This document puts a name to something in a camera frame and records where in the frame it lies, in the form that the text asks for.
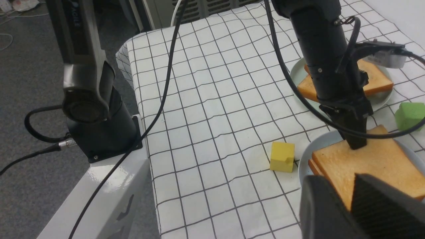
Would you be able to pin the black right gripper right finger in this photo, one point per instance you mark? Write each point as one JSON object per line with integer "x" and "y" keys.
{"x": 384, "y": 212}

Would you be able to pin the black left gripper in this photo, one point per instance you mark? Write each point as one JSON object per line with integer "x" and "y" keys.
{"x": 345, "y": 109}

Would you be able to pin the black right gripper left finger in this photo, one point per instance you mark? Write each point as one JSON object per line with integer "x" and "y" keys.
{"x": 322, "y": 213}

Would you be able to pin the toast slice stack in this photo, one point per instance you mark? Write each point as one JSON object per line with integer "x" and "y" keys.
{"x": 378, "y": 81}
{"x": 382, "y": 162}

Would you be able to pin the light blue plate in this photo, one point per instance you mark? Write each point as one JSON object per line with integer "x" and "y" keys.
{"x": 315, "y": 146}

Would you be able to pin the toast slice on blue plate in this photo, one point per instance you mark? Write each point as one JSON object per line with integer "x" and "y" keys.
{"x": 314, "y": 168}

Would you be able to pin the green cube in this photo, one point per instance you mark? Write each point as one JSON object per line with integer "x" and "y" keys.
{"x": 409, "y": 114}

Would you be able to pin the yellow cube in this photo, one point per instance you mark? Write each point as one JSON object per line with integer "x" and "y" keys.
{"x": 282, "y": 157}

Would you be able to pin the checkered white tablecloth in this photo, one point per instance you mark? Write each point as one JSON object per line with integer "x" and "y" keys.
{"x": 227, "y": 102}

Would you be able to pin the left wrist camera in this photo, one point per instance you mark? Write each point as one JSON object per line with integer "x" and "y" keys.
{"x": 389, "y": 57}

